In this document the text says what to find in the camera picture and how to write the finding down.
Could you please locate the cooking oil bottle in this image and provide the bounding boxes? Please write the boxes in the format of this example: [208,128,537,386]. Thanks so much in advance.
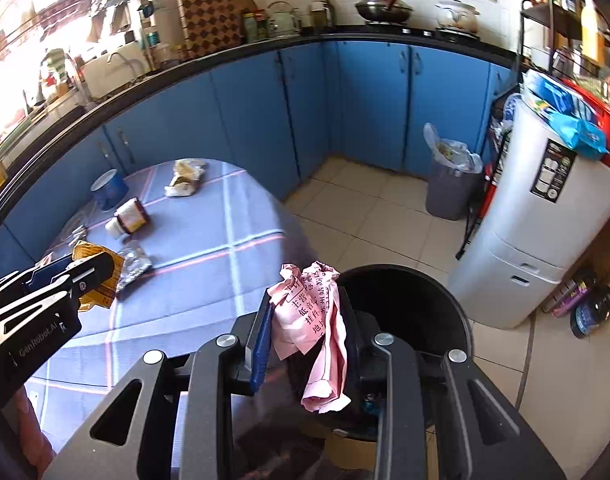
[310,0,334,31]

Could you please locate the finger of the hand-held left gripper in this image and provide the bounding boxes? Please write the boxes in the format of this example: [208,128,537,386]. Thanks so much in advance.
[0,251,114,319]
[0,255,76,307]

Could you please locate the white cooking pot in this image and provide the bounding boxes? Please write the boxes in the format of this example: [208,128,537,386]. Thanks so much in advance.
[435,0,480,31]

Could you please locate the blue kitchen cabinets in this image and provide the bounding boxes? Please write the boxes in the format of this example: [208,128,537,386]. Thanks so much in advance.
[0,40,516,281]

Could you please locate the black kitchen countertop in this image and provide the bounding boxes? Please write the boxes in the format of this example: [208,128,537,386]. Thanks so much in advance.
[0,27,520,221]

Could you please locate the clear plastic lid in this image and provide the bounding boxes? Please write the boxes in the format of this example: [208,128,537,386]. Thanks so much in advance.
[55,210,92,251]

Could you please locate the dark wok with lid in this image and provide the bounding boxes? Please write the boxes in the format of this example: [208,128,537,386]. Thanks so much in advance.
[355,0,416,25]

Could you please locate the blue plastic packet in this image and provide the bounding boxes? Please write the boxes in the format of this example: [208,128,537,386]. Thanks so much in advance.
[550,110,610,161]

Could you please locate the white refrigerator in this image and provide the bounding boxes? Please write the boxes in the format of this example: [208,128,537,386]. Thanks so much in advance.
[447,95,610,330]

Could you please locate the red black folding trolley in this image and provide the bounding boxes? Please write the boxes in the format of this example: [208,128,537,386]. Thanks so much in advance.
[457,125,512,261]

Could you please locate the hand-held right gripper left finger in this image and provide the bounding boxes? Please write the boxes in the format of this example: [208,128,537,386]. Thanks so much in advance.
[55,294,276,480]

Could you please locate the blue round container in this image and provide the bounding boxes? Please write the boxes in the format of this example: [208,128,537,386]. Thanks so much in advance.
[570,285,610,338]

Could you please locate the pale green kettle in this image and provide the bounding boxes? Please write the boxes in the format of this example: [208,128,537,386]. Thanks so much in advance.
[266,1,300,37]

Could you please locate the yellow orange packet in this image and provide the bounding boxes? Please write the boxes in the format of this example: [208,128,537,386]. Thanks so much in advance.
[72,240,126,313]

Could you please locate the checkered wooden cutting board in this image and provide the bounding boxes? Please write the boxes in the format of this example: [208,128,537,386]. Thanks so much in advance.
[177,0,246,61]

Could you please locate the grey trash bin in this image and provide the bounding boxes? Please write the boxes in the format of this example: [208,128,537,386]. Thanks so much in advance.
[425,157,483,222]

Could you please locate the green seasoning jars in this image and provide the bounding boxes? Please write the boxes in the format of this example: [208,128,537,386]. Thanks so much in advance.
[242,10,266,43]

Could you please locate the black metal rack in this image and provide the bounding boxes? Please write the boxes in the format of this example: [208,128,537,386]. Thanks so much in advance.
[517,0,610,76]

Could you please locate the pink paper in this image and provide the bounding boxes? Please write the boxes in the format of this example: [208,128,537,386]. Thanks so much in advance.
[267,260,353,415]

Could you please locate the blue paper cup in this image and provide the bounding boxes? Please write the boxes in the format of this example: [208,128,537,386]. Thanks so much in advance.
[90,169,130,211]

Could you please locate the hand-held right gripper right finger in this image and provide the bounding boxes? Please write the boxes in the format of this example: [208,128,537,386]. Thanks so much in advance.
[337,285,568,480]

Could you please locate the person's left forearm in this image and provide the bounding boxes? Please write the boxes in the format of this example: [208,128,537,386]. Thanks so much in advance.
[12,390,56,480]

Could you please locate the brown bottle with white cap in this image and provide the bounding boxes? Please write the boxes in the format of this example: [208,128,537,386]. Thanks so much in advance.
[105,197,150,238]

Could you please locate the clear plastic bin liner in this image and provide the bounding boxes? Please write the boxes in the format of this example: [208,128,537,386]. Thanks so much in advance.
[423,122,484,175]

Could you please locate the yellowish plastic bag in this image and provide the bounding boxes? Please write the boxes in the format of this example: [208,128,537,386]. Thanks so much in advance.
[164,158,206,199]

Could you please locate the black trash bin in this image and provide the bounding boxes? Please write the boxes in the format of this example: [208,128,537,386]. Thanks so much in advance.
[285,264,473,443]

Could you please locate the silver foil wrapper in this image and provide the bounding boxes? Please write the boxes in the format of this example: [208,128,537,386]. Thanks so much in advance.
[116,240,154,294]

